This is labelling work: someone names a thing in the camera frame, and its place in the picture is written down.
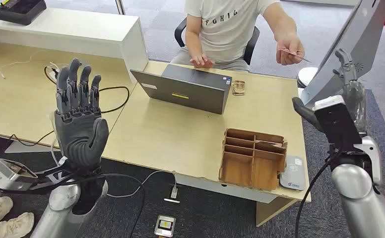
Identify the light wooden side desk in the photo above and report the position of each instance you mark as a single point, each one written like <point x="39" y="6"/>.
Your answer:
<point x="15" y="98"/>

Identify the dark grey laptop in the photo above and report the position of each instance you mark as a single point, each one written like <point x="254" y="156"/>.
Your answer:
<point x="186" y="92"/>

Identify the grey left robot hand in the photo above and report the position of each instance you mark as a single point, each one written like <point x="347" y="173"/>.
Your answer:
<point x="80" y="134"/>

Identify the person's left hand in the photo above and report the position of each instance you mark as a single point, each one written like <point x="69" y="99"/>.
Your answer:
<point x="289" y="49"/>

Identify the light wooden desk with laptop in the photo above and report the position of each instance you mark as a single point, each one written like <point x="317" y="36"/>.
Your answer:
<point x="179" y="138"/>

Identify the white ID card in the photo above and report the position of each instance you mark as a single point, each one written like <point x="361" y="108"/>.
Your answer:
<point x="306" y="59"/>

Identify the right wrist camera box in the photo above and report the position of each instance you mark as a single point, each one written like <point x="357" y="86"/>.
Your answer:
<point x="337" y="126"/>

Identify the person's right hand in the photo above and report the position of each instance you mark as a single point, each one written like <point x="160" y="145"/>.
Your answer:
<point x="201" y="61"/>

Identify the round white stand base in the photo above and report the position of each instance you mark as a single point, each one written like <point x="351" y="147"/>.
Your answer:
<point x="306" y="77"/>

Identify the black charger device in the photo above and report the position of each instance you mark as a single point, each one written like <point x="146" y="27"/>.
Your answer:
<point x="18" y="11"/>

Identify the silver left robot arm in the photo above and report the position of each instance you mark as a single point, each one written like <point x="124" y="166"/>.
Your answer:
<point x="59" y="203"/>

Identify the white counter shelf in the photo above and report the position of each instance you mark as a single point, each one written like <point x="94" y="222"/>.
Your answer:
<point x="80" y="33"/>

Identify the person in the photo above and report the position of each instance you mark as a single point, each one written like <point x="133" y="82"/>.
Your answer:
<point x="228" y="33"/>

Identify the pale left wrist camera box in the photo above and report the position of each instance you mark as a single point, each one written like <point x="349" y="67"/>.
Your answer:
<point x="5" y="174"/>

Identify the black office chair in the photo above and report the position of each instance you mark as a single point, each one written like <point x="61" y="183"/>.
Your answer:
<point x="179" y="33"/>

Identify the silver metal pole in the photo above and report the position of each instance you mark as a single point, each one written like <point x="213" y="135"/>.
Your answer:
<point x="120" y="6"/>

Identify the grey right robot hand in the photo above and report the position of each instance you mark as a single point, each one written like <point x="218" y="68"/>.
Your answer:
<point x="355" y="98"/>

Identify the grey white kiosk stand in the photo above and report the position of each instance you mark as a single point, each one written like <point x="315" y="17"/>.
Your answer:
<point x="353" y="42"/>

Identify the small silver floor device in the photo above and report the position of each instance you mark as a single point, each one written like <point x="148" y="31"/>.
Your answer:
<point x="165" y="226"/>

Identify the grey white card reader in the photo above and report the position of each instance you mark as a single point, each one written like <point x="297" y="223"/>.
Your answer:
<point x="293" y="174"/>

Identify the wooden compartment organizer box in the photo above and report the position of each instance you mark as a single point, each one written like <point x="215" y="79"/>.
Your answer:
<point x="238" y="170"/>

